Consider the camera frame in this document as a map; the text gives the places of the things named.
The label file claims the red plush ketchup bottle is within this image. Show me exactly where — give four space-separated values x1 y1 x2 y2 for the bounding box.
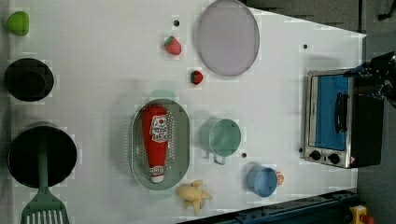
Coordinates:
142 105 168 184

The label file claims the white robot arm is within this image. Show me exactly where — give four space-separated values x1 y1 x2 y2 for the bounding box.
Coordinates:
344 51 396 106

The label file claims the green mug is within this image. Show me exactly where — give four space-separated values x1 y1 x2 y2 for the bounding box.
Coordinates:
200 118 242 165

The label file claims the dark red plush strawberry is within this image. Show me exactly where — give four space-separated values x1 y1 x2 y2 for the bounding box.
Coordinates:
191 71 204 85

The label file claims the light red plush strawberry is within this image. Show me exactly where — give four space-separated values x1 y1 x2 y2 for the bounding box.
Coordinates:
163 35 182 56

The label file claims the lavender round plate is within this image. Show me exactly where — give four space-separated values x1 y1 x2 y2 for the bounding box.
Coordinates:
197 0 260 76

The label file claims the yellow plush toy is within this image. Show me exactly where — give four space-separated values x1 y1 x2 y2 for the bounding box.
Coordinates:
176 180 212 216

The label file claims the blue cup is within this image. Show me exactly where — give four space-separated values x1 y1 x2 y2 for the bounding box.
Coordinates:
247 165 277 198

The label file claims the orange white small toy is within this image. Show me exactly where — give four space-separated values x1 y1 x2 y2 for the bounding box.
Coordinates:
276 171 285 187

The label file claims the silver toaster oven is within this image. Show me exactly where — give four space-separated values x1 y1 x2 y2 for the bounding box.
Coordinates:
304 70 384 169

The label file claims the small black bowl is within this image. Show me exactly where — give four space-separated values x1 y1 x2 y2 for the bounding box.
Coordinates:
4 58 54 102

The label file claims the large black pot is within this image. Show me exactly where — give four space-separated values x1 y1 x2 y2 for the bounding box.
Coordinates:
7 121 78 189

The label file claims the green slotted spatula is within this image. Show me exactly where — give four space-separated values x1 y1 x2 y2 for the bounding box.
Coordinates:
21 134 70 224

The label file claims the yellow red clamp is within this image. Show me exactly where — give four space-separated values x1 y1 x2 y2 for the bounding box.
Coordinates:
349 205 375 224

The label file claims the green plush fruit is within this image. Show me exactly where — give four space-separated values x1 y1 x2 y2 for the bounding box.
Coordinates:
7 11 30 36

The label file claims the blue metal frame rail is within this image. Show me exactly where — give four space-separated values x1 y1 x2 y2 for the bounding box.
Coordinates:
179 190 360 224

